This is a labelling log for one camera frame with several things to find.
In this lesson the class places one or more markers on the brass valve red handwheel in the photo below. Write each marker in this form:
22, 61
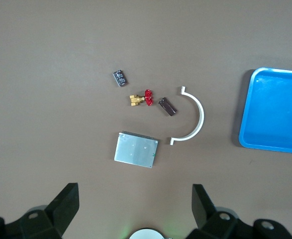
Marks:
135, 99

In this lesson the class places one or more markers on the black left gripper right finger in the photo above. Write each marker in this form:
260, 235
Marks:
203, 206

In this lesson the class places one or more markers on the blue plastic tray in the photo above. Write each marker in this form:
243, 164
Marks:
277, 112

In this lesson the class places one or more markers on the brown table mat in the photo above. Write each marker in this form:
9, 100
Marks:
61, 74

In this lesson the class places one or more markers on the white semicircular pipe clamp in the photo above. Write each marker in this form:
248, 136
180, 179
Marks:
201, 117

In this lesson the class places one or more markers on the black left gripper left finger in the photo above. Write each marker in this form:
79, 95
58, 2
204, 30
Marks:
61, 206

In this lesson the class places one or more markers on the silver metal power supply box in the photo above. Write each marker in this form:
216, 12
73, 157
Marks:
135, 149

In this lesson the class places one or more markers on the black cylindrical capacitor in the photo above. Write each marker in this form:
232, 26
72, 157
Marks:
121, 78

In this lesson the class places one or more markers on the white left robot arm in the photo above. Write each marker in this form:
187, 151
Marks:
147, 234

